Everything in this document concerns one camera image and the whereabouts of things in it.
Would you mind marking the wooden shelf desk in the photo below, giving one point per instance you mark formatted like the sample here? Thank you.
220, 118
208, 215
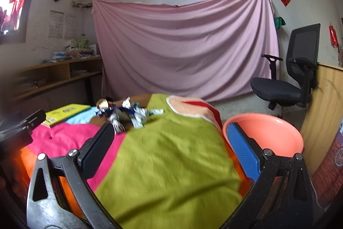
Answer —
49, 76

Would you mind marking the blue white wrappers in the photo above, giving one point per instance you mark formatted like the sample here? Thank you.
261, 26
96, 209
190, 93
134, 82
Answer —
126, 111

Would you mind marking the yellow book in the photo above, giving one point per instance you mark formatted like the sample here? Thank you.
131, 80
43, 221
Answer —
59, 115

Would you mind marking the pink hanging sheet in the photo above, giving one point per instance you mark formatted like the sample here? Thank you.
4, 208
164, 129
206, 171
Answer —
210, 49

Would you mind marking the colourful patchwork table cloth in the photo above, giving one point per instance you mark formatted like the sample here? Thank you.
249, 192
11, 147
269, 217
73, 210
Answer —
176, 171

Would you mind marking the black office chair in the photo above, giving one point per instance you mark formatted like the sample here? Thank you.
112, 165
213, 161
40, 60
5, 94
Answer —
301, 65

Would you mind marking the wooden cabinet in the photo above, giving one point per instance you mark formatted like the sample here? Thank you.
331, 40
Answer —
323, 117

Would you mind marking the paper calendar on wall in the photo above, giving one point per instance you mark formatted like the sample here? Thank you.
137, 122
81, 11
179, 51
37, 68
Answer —
62, 26

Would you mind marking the green hanging bag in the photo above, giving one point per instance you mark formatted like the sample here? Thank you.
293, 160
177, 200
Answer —
279, 22

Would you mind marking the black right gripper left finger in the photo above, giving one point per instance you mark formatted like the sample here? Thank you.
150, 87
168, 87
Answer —
47, 205

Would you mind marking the orange plastic basin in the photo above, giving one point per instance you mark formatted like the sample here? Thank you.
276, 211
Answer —
248, 134

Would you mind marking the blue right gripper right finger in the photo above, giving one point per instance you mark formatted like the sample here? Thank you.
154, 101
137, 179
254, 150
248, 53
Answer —
280, 195

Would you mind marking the clutter pile on shelf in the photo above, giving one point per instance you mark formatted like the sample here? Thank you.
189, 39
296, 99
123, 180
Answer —
75, 49

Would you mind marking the red hanging ornament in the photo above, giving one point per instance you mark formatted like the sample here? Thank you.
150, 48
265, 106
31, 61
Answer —
333, 36

